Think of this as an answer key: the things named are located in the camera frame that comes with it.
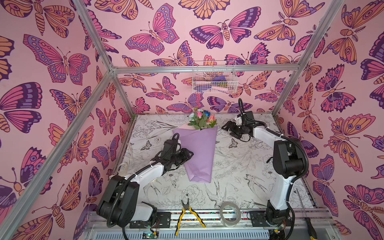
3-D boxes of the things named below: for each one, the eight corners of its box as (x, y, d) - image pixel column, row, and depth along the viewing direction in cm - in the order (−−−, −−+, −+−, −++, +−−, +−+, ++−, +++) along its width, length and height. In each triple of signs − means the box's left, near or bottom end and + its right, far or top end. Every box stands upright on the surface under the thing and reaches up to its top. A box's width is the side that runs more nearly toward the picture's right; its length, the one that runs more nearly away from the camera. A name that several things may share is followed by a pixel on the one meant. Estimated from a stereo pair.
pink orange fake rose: (209, 128, 112) (209, 125, 110) (206, 118, 119) (206, 115, 116) (217, 127, 113) (217, 124, 110) (214, 117, 119) (214, 114, 117)
